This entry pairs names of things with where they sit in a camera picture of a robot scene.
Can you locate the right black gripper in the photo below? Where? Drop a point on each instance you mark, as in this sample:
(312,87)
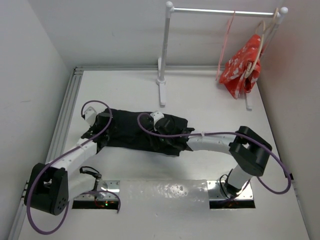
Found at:
(161,143)

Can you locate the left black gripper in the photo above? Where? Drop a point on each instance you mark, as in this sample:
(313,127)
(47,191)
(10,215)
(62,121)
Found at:
(91,128)

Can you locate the black trousers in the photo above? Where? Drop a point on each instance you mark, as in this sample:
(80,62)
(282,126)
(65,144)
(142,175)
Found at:
(124,132)

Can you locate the pink wire hanger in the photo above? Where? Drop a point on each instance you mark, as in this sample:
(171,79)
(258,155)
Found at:
(225,40)

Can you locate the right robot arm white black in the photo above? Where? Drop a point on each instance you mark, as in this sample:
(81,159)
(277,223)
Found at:
(250,151)

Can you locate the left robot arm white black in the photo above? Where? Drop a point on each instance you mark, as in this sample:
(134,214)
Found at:
(65,179)

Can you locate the red patterned cloth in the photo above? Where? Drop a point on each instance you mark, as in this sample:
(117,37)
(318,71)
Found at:
(242,71)

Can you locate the white clothes rack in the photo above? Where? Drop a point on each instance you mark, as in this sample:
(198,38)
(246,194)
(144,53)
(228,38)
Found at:
(267,34)

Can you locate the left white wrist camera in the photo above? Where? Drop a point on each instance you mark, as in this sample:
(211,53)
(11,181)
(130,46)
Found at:
(90,115)

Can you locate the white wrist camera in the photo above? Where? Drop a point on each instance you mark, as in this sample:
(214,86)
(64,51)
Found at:
(90,115)
(156,116)

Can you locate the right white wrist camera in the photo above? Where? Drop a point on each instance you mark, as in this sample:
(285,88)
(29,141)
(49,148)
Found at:
(156,116)

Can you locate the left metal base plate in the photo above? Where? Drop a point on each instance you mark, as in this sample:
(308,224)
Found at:
(103,186)

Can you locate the metal base plate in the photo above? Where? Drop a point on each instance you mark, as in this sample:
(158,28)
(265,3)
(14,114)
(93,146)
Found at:
(103,186)
(217,192)

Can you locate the aluminium frame rail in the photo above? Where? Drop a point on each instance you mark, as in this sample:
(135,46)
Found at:
(61,130)

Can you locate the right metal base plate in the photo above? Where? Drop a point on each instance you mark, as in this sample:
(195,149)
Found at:
(217,192)

